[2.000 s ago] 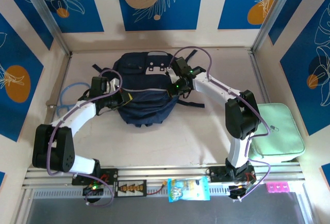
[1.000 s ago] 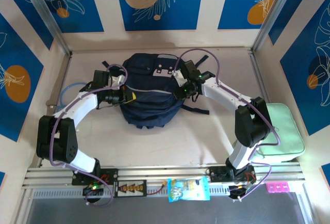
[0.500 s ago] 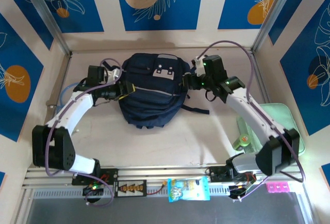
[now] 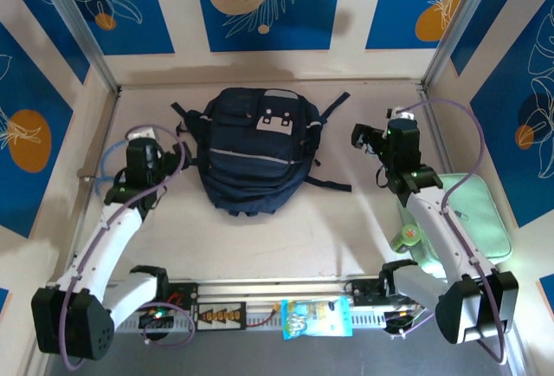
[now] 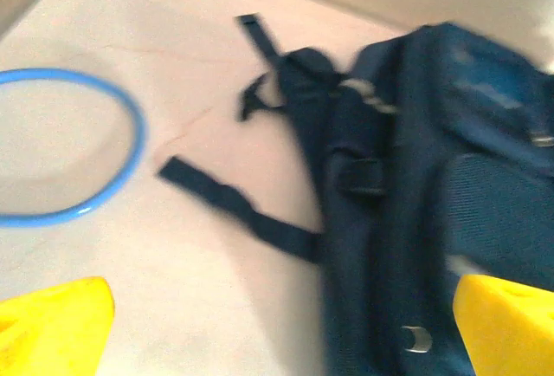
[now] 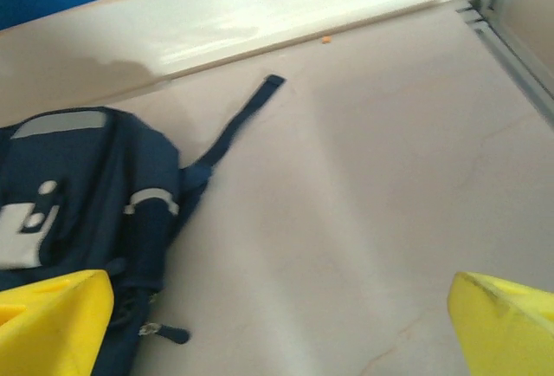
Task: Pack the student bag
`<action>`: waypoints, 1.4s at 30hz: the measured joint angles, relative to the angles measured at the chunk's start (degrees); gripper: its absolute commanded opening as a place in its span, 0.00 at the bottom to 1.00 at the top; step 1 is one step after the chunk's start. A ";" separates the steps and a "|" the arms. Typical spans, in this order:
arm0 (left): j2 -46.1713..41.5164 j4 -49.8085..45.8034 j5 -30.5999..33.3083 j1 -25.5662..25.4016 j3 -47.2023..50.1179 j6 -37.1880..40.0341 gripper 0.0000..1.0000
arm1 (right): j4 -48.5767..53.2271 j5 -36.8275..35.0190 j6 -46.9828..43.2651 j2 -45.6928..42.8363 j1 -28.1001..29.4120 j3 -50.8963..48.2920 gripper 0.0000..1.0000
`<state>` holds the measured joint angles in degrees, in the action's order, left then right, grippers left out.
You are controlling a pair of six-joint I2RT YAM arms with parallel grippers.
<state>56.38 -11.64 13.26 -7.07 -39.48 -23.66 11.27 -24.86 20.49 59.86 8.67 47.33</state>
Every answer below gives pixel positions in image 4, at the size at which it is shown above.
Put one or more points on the navy blue backpack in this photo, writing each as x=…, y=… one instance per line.
x=255, y=164

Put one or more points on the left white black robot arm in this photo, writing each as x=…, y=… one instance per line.
x=112, y=237

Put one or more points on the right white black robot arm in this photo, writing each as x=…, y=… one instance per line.
x=441, y=237

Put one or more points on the small green bottle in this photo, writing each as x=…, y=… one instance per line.
x=406, y=238

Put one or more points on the mint green zip case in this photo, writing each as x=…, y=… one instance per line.
x=480, y=215

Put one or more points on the black power distribution board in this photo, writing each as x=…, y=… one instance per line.
x=218, y=316

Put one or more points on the blue snack packet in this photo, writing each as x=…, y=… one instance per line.
x=316, y=317

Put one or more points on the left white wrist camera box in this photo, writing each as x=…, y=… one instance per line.
x=142, y=133

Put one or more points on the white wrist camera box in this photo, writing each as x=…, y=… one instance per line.
x=142, y=133
x=400, y=113

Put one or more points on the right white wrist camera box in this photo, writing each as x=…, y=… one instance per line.
x=400, y=113

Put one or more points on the blue floral wall poster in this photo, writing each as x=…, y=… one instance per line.
x=389, y=3
x=26, y=90
x=54, y=21
x=143, y=12
x=493, y=21
x=497, y=133
x=303, y=16

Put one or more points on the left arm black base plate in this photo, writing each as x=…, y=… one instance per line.
x=186, y=293

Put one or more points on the aluminium frame post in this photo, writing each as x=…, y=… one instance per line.
x=459, y=25
x=78, y=25

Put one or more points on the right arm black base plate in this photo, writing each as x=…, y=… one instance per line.
x=363, y=293

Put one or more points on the aluminium frame rail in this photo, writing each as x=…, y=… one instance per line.
x=268, y=291

